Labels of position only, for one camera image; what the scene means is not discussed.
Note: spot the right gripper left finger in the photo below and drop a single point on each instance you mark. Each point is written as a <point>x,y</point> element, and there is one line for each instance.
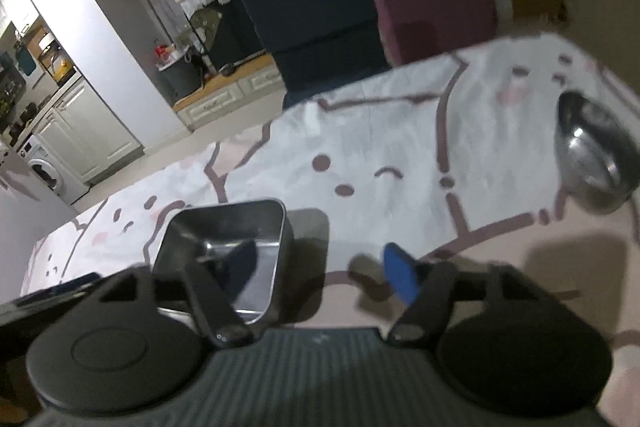
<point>206,281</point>

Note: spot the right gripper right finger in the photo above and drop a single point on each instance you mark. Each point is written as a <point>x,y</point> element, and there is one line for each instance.
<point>426,290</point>

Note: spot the steel rectangular tray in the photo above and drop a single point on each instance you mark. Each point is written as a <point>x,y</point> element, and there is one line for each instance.
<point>214,231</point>

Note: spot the small round steel bowl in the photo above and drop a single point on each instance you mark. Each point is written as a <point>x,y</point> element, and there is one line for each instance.
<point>598,161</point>

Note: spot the cartoon bear tablecloth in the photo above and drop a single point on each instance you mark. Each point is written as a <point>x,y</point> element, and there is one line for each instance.
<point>451,158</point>

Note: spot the white washing machine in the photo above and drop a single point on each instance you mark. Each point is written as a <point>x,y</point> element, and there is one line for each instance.
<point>51,170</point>

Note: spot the white kitchen cabinet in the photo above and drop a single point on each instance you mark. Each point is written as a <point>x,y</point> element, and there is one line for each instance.
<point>83,132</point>

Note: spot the grey trash bin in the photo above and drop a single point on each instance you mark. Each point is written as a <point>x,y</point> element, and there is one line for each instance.
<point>178,80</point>

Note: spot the black have a nice day cabinet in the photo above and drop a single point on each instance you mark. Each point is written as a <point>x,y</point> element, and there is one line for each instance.
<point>230,35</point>

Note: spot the dark blue cushion chair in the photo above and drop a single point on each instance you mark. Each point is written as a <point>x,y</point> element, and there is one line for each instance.
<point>319,45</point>

